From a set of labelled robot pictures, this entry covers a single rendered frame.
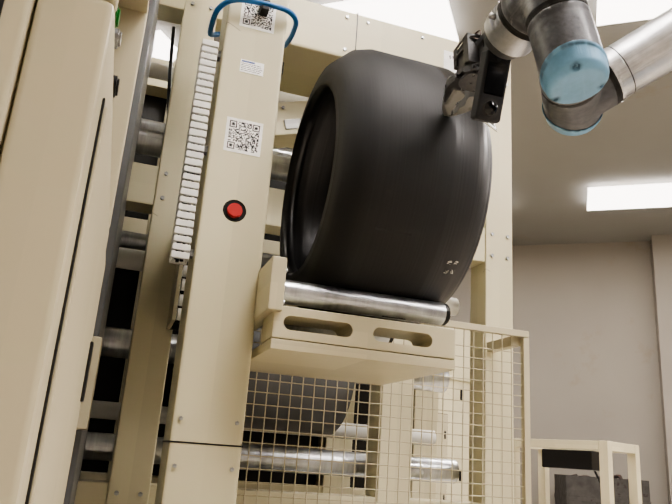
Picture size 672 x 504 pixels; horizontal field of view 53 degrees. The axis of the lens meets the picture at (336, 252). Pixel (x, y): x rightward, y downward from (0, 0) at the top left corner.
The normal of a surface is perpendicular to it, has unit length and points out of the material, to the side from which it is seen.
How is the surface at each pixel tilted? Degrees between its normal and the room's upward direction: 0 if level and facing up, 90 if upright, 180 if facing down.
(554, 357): 90
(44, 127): 90
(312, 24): 90
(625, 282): 90
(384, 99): 78
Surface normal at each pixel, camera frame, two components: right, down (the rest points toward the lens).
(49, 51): 0.32, -0.25
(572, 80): 0.11, 0.90
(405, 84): 0.32, -0.60
